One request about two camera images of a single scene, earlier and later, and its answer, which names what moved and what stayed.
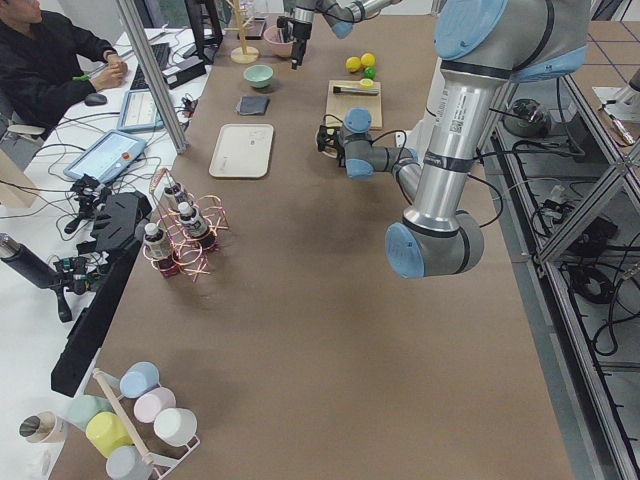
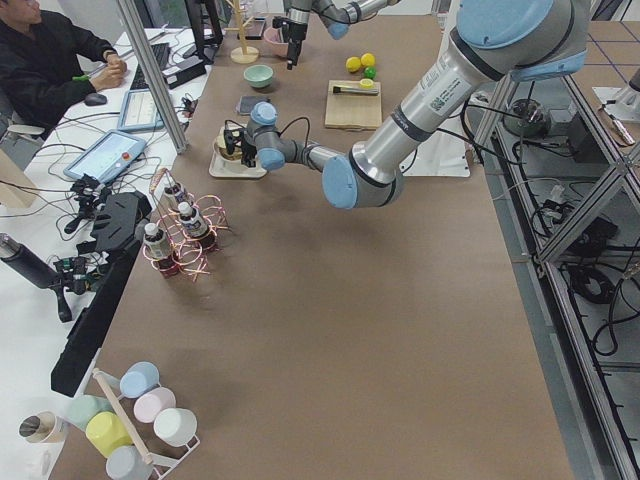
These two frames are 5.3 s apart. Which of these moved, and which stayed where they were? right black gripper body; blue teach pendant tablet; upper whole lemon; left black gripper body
Moved: left black gripper body
Stayed: upper whole lemon; blue teach pendant tablet; right black gripper body
